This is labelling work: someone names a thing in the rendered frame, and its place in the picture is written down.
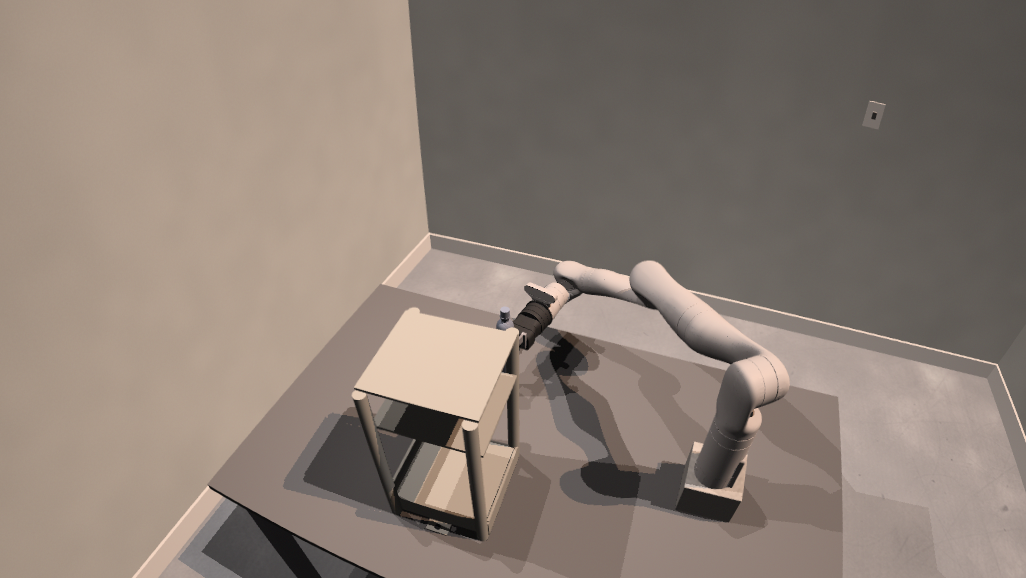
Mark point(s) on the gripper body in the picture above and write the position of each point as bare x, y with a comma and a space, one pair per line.
538, 313

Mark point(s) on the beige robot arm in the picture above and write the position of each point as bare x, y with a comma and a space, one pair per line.
755, 378

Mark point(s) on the black bottle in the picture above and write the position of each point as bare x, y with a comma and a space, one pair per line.
504, 323

